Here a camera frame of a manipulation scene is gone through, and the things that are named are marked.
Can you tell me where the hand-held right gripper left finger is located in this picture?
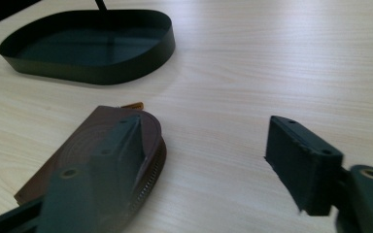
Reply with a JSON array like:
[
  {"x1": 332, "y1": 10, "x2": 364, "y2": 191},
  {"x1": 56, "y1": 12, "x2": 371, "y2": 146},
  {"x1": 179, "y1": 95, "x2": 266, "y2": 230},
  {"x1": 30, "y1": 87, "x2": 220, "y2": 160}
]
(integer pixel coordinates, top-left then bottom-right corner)
[{"x1": 37, "y1": 115, "x2": 147, "y2": 233}]

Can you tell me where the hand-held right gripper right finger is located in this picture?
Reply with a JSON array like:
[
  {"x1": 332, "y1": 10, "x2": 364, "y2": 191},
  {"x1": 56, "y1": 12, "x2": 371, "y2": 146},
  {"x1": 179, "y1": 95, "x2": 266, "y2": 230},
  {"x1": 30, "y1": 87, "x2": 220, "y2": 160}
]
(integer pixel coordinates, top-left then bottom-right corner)
[{"x1": 264, "y1": 116, "x2": 344, "y2": 217}]

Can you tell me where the black key rack with tray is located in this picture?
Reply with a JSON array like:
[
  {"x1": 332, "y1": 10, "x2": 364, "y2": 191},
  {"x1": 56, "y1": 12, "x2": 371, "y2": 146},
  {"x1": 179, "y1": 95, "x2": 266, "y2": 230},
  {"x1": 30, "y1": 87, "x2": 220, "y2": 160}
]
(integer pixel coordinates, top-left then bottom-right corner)
[{"x1": 0, "y1": 0, "x2": 177, "y2": 86}]

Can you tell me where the small orange tab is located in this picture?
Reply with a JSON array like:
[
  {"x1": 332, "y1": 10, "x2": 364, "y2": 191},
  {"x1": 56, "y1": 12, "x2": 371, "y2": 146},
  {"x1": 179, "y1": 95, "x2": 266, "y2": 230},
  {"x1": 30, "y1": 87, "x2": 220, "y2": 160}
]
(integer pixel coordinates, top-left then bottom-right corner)
[{"x1": 120, "y1": 101, "x2": 145, "y2": 111}]

